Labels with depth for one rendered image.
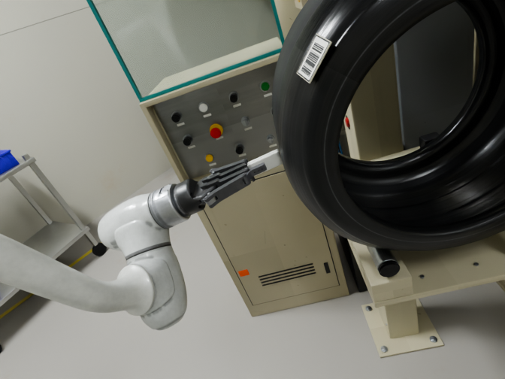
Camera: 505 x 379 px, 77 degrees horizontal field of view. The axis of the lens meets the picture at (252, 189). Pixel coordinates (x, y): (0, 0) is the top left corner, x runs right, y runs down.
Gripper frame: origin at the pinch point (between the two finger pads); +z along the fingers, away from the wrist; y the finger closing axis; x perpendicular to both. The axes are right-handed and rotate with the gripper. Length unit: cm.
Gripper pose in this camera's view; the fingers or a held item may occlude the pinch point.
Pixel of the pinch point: (265, 162)
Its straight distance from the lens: 66.0
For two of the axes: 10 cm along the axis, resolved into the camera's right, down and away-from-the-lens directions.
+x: 4.5, 7.5, 4.8
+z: 8.9, -3.9, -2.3
